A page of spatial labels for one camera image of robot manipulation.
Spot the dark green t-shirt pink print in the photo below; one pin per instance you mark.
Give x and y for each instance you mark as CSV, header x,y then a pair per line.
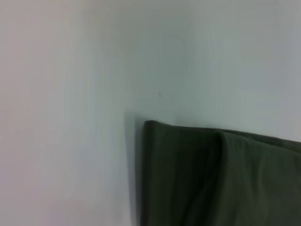
x,y
223,176

